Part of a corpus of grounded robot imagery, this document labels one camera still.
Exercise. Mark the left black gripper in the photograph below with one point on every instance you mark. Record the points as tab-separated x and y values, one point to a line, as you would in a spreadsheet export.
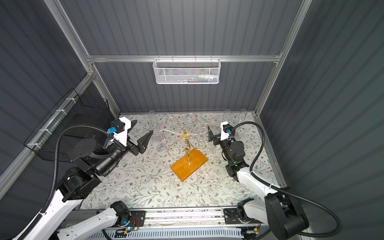
141	146

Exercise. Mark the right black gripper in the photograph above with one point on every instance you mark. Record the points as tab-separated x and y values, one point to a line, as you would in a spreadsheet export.
212	137

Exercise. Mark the clear flute glass front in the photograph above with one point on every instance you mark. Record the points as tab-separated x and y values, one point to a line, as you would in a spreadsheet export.
237	136

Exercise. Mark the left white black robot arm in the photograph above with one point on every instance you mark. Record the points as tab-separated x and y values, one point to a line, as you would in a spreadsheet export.
92	161

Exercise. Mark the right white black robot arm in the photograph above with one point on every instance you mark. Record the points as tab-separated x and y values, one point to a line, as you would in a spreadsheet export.
283	214

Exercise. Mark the orange wooden rack base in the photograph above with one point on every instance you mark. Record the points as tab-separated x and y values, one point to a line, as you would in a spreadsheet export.
187	165

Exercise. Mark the black pad in basket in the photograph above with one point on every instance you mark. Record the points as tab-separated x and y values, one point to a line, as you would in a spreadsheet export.
84	132

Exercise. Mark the floral table mat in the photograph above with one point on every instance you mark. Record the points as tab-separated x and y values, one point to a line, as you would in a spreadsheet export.
147	180

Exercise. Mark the items in white basket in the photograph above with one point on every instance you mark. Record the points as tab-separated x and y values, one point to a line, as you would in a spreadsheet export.
199	79

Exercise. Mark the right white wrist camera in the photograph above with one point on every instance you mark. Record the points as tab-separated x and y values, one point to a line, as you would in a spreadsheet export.
226	131

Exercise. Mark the gold wire glass rack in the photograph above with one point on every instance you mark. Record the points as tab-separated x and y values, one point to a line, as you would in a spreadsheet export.
184	134

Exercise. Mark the white mesh wall basket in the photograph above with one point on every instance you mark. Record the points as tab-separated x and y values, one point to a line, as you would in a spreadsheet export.
166	71

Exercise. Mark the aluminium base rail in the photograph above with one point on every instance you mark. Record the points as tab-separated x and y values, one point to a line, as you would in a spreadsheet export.
206	223

